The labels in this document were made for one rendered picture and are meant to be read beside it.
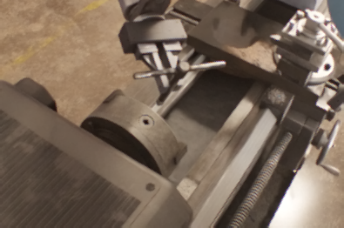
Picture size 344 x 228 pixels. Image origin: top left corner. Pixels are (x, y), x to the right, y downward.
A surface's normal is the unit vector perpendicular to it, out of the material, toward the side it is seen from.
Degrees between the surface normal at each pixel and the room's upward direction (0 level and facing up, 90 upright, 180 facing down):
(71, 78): 0
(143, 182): 0
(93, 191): 0
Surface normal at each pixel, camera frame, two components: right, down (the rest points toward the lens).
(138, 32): 0.37, -0.47
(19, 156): 0.07, -0.69
